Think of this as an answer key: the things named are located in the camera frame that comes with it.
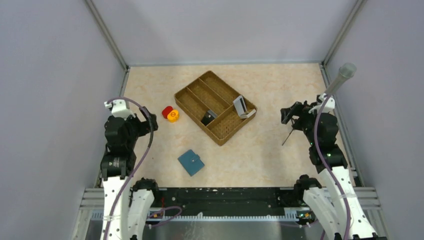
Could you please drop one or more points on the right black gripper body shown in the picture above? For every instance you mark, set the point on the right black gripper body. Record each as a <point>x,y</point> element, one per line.
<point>305,121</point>

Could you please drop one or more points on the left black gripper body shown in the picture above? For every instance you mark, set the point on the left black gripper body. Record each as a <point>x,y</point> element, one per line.
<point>142,127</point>

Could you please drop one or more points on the blue card holder wallet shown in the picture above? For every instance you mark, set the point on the blue card holder wallet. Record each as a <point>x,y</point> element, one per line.
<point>191,162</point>

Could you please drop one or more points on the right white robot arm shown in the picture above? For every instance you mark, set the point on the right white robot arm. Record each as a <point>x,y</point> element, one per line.
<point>332,198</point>

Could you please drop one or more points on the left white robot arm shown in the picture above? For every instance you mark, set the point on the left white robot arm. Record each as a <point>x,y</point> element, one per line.
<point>118,166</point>

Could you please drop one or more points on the grey white card stand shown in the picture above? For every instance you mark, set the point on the grey white card stand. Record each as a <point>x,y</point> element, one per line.
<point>241,108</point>

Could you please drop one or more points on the black card in tray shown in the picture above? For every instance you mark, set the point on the black card in tray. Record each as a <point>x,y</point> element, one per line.
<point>208,117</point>

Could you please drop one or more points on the red cylinder block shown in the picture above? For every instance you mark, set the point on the red cylinder block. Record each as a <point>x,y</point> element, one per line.
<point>166,111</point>

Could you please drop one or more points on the orange cylinder block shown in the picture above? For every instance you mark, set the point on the orange cylinder block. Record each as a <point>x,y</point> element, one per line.
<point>173,116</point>

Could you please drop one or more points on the grey microphone on tripod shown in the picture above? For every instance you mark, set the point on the grey microphone on tripod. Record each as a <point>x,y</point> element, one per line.
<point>334,86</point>

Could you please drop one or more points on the woven brown divided tray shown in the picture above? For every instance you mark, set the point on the woven brown divided tray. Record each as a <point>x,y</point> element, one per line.
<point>210,92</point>

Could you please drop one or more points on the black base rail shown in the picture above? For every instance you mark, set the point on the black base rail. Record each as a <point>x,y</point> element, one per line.
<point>238,204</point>

